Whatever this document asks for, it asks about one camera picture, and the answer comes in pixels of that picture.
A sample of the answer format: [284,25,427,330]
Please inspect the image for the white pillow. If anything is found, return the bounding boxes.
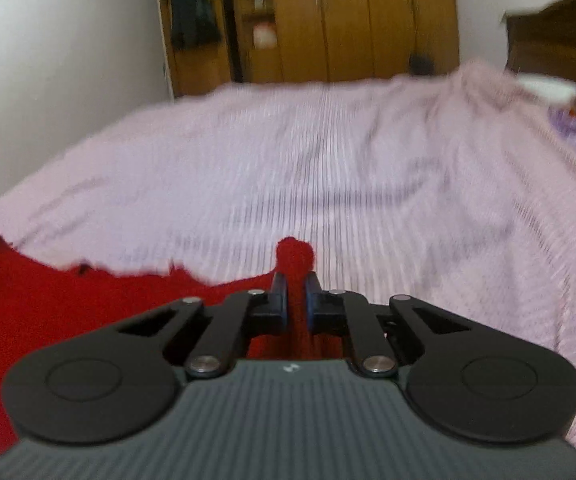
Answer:
[514,73,576,107]

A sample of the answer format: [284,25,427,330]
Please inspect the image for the wooden headboard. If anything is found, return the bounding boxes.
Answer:
[504,0,576,117]

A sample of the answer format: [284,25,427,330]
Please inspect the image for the small black object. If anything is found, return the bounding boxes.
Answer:
[409,53,436,75]

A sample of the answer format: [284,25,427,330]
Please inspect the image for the white and pink container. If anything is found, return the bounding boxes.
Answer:
[252,22,277,51]

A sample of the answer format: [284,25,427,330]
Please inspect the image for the red knitted cardigan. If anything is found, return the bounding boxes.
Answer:
[0,224,349,456]

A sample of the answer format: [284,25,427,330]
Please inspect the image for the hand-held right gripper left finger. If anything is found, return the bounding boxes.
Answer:
[117,271,289,380]

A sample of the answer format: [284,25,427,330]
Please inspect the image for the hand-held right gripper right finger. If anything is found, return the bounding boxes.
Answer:
[304,271,472,380]

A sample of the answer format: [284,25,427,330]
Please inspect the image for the dark hanging clothes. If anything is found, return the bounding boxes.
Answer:
[169,0,220,52]

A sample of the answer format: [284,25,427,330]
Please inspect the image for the pink checked blanket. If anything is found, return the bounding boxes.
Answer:
[0,59,576,466]

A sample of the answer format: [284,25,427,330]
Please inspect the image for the wooden wardrobe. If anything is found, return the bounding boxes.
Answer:
[128,0,461,101]

